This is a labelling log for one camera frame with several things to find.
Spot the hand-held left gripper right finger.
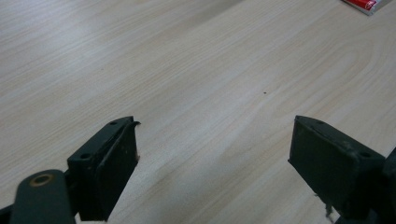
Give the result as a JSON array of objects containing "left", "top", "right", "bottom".
[{"left": 288, "top": 115, "right": 387, "bottom": 220}]

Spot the red and silver packet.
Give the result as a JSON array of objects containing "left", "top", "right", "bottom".
[{"left": 341, "top": 0, "right": 392, "bottom": 16}]

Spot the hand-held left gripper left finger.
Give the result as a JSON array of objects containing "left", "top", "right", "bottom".
[{"left": 66, "top": 116, "right": 141, "bottom": 222}]

